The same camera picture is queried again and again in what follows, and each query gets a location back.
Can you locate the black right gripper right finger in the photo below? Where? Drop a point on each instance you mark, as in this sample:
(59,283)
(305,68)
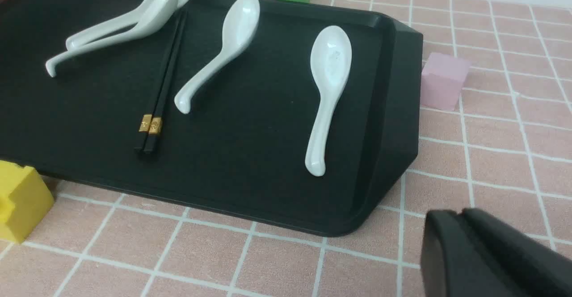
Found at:
(537,269)

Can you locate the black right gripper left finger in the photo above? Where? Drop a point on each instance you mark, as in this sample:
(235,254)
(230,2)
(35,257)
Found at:
(454,263)

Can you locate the pink checkered tablecloth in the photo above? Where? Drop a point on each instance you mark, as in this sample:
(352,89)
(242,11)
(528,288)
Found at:
(506,148)

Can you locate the pink cube block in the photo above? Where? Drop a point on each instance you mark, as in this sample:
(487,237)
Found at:
(442,79)

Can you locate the black plastic tray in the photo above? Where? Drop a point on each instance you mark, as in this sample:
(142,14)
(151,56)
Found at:
(241,150)

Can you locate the white ceramic spoon right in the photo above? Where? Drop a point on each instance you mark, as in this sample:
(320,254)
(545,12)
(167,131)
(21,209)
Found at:
(330,63)

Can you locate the white ceramic spoon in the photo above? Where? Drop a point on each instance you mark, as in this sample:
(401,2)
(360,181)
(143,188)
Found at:
(99,30)
(330,63)
(153,19)
(238,31)

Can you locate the white ceramic spoon middle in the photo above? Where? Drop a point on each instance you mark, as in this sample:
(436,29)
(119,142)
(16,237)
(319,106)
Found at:
(238,31)

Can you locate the white ceramic spoon far left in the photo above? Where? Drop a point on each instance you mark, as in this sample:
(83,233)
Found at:
(99,30)

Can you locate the yellow block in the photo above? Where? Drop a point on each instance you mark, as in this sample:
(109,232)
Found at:
(24,201)

